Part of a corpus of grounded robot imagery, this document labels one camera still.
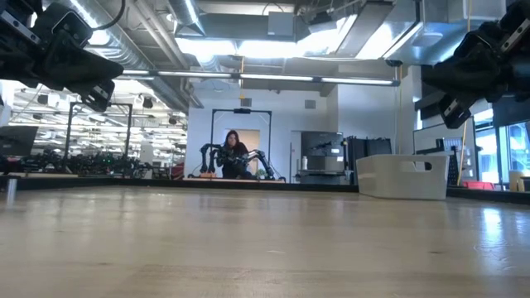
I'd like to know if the white plastic bin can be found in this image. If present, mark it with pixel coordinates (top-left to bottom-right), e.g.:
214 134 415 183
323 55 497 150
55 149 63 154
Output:
355 153 451 202

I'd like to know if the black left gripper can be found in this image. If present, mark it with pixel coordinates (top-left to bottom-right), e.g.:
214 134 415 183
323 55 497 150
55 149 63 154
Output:
0 0 124 113

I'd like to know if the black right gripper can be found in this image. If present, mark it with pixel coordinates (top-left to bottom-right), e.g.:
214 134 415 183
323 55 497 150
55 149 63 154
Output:
421 0 530 129

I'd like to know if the grey metal cabinet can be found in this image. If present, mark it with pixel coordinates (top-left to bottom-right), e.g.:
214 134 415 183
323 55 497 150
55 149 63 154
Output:
300 131 347 185

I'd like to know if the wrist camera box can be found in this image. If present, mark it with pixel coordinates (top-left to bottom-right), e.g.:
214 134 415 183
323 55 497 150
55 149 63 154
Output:
454 22 504 59
41 4 94 47

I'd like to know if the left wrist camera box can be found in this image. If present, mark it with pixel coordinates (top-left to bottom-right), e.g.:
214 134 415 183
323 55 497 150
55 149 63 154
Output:
41 4 94 47

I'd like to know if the red bin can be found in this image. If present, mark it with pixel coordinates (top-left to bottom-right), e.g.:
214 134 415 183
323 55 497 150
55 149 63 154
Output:
461 180 496 191

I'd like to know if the black cabinet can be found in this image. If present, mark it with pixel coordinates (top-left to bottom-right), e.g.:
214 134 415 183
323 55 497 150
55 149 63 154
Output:
345 136 393 185

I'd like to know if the black monitor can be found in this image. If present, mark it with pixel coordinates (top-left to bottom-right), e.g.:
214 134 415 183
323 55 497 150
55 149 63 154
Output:
0 125 39 157

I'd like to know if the silver ventilation duct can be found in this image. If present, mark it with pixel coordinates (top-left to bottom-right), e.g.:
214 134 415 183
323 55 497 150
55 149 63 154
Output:
53 0 206 113

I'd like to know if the yellow container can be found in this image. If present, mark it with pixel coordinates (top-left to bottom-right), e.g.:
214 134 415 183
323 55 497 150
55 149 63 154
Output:
508 170 525 192

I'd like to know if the long ceiling light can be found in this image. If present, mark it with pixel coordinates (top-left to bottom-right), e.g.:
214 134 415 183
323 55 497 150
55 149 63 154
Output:
115 69 401 88

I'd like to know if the dark background rig frame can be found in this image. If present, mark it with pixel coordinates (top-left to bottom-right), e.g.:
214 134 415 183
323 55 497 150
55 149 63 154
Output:
64 101 133 171

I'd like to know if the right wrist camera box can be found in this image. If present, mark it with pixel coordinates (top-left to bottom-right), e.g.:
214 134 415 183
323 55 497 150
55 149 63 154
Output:
454 22 504 59

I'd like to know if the black table frame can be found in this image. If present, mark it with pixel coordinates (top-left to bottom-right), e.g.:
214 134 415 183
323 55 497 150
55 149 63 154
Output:
0 175 530 206

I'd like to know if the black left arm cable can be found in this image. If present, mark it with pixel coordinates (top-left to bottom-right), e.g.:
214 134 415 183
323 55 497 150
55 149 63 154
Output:
94 0 128 32

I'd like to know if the black background rig frame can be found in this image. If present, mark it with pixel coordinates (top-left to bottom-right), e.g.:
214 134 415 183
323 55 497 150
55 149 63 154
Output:
210 108 273 179

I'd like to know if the person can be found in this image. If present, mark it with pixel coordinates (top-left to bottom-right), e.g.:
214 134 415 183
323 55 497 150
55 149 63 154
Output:
221 129 253 180

